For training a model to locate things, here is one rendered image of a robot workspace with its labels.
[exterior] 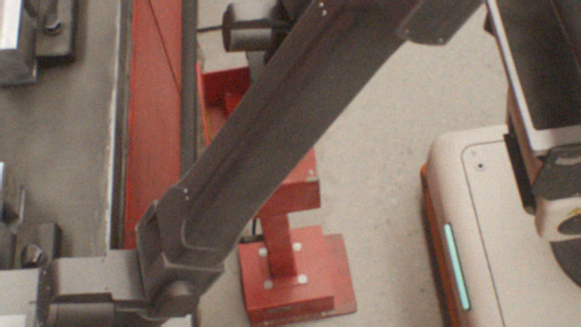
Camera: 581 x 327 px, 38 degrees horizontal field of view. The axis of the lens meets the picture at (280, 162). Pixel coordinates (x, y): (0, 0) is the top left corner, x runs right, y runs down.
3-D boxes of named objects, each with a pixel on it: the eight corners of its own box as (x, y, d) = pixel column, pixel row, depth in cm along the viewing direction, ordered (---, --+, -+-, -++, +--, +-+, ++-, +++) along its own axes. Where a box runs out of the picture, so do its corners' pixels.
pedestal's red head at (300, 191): (321, 209, 139) (320, 161, 123) (224, 224, 139) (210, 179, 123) (301, 104, 148) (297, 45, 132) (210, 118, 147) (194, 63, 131)
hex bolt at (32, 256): (43, 266, 111) (39, 262, 110) (22, 267, 111) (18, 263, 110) (44, 246, 112) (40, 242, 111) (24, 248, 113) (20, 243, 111)
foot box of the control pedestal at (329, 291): (358, 312, 198) (359, 297, 188) (251, 330, 198) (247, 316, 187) (342, 232, 207) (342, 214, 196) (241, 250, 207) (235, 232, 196)
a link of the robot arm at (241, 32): (328, 6, 110) (312, -40, 115) (241, 9, 107) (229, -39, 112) (309, 67, 120) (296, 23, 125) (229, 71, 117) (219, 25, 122)
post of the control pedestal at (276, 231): (296, 275, 191) (282, 173, 142) (272, 280, 191) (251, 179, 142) (292, 252, 193) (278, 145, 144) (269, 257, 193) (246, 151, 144)
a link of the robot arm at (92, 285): (207, 293, 72) (190, 208, 77) (71, 294, 67) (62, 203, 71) (165, 356, 80) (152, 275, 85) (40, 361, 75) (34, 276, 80)
